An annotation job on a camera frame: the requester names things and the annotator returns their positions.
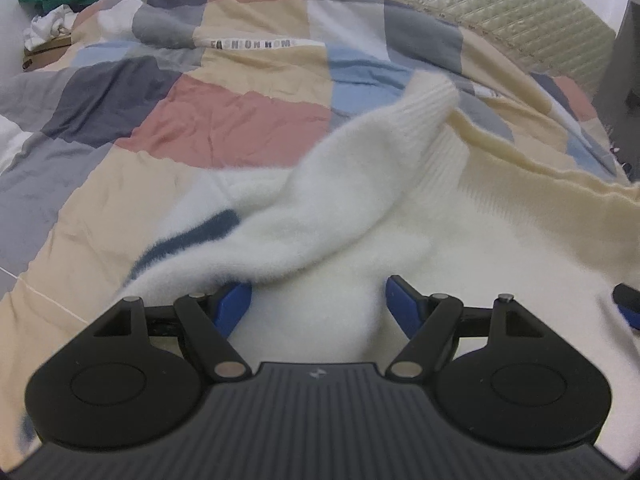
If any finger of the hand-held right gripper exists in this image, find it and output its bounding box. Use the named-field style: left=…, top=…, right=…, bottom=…
left=613, top=283, right=640, bottom=332

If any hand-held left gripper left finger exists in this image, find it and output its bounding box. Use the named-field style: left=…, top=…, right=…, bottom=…
left=92, top=282, right=253, bottom=381

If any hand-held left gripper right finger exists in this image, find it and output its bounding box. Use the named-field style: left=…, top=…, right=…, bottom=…
left=385, top=275, right=547, bottom=381

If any white fluffy sweater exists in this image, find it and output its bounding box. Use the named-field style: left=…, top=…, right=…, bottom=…
left=115, top=72, right=640, bottom=367

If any patchwork quilt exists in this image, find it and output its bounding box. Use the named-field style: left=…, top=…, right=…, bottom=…
left=0, top=0, right=633, bottom=341

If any grey bedside cabinet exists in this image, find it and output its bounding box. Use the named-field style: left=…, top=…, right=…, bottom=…
left=594, top=0, right=640, bottom=183

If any brown cardboard box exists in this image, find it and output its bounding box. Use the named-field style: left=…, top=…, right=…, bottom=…
left=22, top=35, right=72, bottom=72

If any beige quilted headboard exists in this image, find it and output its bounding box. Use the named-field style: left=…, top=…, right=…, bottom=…
left=170, top=0, right=618, bottom=88

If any white crumpled cloth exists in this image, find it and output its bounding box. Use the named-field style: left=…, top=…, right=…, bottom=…
left=22, top=4, right=83, bottom=52

